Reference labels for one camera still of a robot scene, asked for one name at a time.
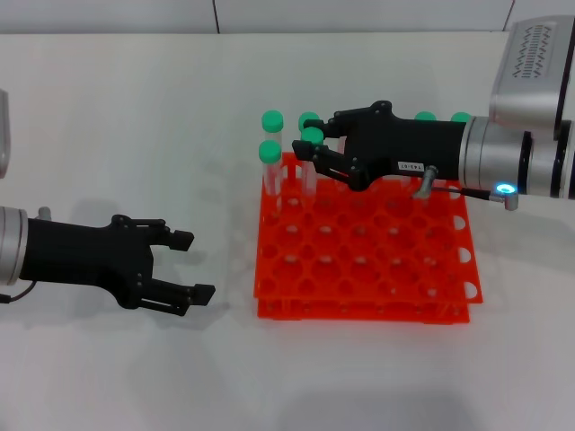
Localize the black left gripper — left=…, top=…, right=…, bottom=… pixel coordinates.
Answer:
left=20, top=213, right=217, bottom=319

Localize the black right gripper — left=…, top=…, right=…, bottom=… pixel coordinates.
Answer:
left=291, top=100, right=472, bottom=193

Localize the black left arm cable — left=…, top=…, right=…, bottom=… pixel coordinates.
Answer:
left=0, top=280, right=37, bottom=306

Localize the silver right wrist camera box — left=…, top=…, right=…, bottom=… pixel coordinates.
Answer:
left=488, top=15, right=575, bottom=140

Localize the orange test tube rack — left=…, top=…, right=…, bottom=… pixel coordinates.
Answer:
left=253, top=151, right=485, bottom=324

